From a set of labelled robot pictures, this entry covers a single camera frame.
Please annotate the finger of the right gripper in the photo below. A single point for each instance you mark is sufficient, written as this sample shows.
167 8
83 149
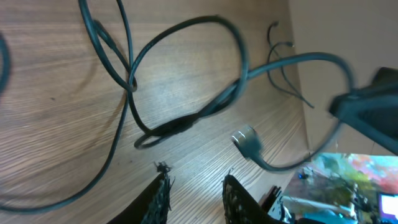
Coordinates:
372 110

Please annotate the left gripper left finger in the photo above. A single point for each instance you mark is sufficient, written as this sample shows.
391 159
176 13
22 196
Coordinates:
153 204

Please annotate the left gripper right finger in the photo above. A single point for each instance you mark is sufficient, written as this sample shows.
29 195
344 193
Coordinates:
239 205

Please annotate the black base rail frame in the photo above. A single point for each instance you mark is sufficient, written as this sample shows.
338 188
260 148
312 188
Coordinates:
273 205

